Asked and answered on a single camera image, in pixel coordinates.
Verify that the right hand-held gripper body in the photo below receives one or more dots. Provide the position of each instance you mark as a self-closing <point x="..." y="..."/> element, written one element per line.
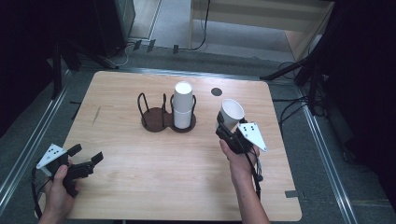
<point x="252" y="133"/>

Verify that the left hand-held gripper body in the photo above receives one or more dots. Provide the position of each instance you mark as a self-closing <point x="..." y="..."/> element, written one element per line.
<point x="51" y="155"/>

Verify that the white paper cup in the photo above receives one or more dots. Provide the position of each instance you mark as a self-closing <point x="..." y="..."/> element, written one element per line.
<point x="182" y="119"/>
<point x="183" y="95"/>
<point x="232" y="112"/>

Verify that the dark double cup holder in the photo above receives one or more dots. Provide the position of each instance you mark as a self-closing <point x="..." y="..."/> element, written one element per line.
<point x="155" y="119"/>

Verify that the person's right hand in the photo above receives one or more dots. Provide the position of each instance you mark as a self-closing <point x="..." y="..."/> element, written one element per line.
<point x="241" y="165"/>

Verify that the person's left hand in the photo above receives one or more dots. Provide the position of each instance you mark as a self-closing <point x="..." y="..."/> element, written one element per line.
<point x="59" y="199"/>

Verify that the black metal floor stand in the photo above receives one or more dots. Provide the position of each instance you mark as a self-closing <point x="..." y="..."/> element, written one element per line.
<point x="57" y="68"/>
<point x="286" y="70"/>

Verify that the dark curtain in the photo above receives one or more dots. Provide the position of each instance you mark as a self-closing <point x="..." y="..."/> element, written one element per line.
<point x="367" y="77"/>

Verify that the black cabinet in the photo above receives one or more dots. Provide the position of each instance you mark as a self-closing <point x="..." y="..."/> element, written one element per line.
<point x="115" y="25"/>

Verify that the metal floor rail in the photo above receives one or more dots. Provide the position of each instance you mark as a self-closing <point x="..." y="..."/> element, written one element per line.
<point x="28" y="149"/>
<point x="327" y="155"/>

